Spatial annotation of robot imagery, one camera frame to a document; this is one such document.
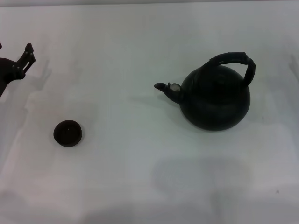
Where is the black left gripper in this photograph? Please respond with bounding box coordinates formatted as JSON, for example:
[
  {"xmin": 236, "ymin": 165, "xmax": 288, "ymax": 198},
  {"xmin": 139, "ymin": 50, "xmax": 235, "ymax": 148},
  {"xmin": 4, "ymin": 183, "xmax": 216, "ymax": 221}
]
[{"xmin": 0, "ymin": 42, "xmax": 36, "ymax": 98}]

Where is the small dark brown teacup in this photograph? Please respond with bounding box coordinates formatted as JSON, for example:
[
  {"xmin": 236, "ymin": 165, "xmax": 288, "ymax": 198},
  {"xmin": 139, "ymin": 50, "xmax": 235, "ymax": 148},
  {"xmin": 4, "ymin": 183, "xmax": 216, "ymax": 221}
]
[{"xmin": 53, "ymin": 119, "xmax": 83, "ymax": 148}]

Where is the black round teapot with handle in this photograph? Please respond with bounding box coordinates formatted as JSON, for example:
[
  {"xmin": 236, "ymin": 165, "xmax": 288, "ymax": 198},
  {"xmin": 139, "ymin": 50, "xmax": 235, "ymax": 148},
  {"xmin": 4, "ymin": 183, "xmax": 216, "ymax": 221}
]
[{"xmin": 154, "ymin": 51, "xmax": 256, "ymax": 132}]

